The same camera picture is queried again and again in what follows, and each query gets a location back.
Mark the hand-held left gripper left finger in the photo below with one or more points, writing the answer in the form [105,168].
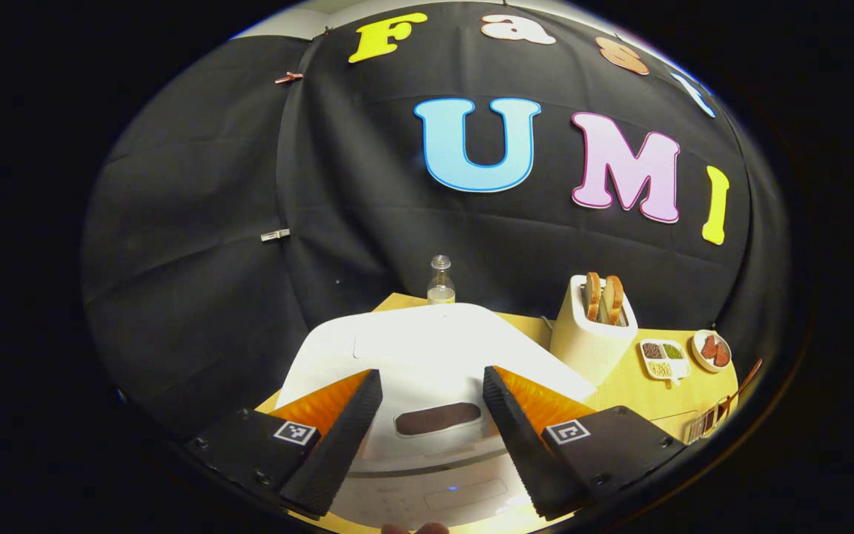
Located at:
[338,445]

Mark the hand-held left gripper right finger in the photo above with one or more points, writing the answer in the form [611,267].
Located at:
[522,452]

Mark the white rice cooker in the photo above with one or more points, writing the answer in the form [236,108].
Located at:
[427,348]

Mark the brown wooden spoon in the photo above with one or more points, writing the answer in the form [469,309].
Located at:
[746,380]

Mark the white toaster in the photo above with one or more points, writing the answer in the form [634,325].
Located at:
[586,348]

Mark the yellow soybeans heap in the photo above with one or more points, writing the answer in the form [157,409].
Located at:
[660,368]

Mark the brown beans heap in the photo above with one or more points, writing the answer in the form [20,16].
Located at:
[652,351]

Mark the toast bread slice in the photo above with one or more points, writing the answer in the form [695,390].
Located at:
[593,297]
[614,300]

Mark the white divided dish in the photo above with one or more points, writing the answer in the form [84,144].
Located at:
[683,368]

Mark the green mung beans heap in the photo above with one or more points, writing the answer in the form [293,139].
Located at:
[673,351]

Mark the small clear glass bottle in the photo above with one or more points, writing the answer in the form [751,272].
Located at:
[440,285]

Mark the small white round plate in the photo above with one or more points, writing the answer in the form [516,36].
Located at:
[697,357]

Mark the red sausage slice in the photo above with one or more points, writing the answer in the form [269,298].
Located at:
[709,347]
[721,357]

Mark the silver cloth clip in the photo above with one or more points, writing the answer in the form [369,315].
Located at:
[275,234]

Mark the black backdrop cloth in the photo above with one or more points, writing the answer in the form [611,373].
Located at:
[197,245]

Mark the copper cloth clip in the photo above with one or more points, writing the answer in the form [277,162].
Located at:
[288,77]

